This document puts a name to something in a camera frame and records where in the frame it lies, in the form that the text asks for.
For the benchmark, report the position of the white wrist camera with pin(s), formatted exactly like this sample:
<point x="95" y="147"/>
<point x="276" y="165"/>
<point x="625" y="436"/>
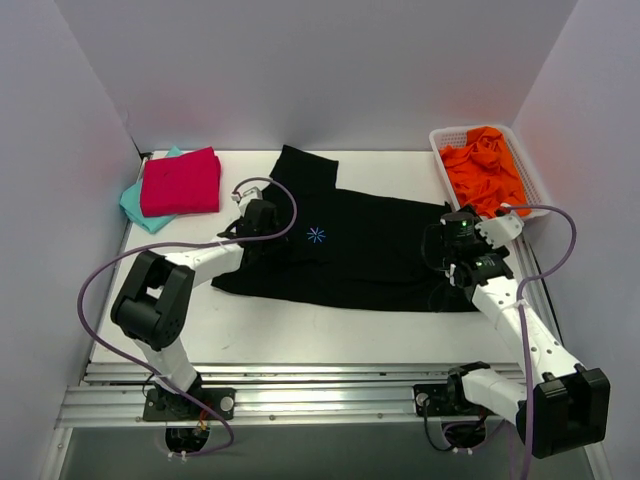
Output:
<point x="501" y="230"/>
<point x="242" y="199"/>

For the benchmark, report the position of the folded teal t-shirt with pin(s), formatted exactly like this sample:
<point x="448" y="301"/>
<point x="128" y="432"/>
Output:
<point x="131" y="206"/>

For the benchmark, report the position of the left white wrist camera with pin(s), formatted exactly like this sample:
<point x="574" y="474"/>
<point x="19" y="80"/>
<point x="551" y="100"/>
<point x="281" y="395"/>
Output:
<point x="242" y="199"/>

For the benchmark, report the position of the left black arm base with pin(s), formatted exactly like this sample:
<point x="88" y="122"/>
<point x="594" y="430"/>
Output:
<point x="188" y="425"/>

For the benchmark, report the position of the black t-shirt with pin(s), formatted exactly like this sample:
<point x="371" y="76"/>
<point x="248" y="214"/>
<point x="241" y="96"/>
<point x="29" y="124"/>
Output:
<point x="346" y="249"/>

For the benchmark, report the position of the white plastic basket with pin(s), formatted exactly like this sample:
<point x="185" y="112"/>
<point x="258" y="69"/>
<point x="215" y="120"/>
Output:
<point x="456" y="136"/>

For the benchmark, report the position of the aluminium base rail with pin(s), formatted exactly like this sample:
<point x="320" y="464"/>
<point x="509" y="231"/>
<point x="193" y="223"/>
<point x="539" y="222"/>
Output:
<point x="110" y="394"/>

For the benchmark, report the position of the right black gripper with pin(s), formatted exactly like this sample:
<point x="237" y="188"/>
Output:
<point x="445" y="288"/>

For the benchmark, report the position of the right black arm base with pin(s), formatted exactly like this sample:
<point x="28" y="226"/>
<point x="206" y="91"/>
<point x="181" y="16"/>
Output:
<point x="448" y="426"/>

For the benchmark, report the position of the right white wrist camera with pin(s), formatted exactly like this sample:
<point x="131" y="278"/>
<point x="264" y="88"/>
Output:
<point x="501" y="230"/>

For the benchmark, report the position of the crumpled orange t-shirt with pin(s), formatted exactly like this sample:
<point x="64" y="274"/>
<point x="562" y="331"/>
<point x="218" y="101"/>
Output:
<point x="483" y="172"/>

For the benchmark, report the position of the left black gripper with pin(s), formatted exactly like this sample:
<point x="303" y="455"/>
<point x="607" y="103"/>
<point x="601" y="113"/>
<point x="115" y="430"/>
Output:
<point x="267" y="245"/>

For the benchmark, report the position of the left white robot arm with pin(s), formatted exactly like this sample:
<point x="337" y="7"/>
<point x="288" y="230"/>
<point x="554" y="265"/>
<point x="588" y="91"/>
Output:
<point x="152" y="304"/>

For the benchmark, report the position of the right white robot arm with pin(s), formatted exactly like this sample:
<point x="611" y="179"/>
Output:
<point x="562" y="405"/>

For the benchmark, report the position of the folded pink t-shirt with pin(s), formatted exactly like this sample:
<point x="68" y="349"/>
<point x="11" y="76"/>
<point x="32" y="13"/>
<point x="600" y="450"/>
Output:
<point x="182" y="185"/>

